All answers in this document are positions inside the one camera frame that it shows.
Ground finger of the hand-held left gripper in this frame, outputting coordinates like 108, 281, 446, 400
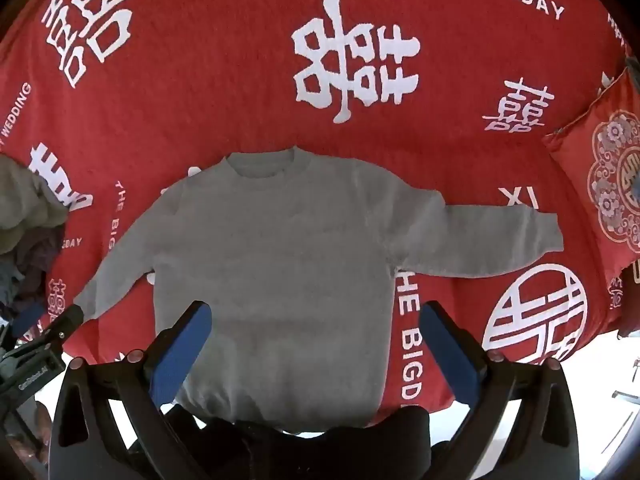
37, 304, 85, 347
10, 302, 51, 342

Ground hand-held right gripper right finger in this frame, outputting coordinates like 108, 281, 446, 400
419, 301, 581, 480

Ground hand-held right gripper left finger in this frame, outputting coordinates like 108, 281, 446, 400
47, 301, 221, 480

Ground grey knit sweater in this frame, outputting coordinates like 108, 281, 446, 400
75, 146, 565, 433

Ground pile of clothes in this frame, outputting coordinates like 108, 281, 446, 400
0, 155, 68, 326

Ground red embroidered pillow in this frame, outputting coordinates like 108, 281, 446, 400
542, 67, 640, 288

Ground red printed blanket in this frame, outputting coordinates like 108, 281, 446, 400
0, 0, 632, 408

